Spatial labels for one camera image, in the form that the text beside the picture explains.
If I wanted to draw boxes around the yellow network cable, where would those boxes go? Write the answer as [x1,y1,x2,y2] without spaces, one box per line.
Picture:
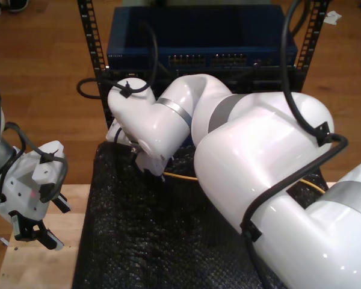
[164,170,327,196]

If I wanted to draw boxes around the white crumpled paper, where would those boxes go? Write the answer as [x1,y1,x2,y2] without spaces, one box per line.
[324,11,343,26]

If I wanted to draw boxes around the dark arm cable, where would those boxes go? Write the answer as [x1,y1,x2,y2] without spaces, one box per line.
[0,79,69,205]

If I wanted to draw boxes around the black bubble wrap mat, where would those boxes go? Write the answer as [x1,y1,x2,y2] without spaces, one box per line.
[71,141,329,289]

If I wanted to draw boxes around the blue network switch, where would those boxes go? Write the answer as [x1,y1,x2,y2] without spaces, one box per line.
[106,5,298,72]

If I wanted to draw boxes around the black perforated rack post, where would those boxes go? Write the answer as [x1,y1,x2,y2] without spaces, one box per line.
[76,0,113,133]
[293,0,330,94]

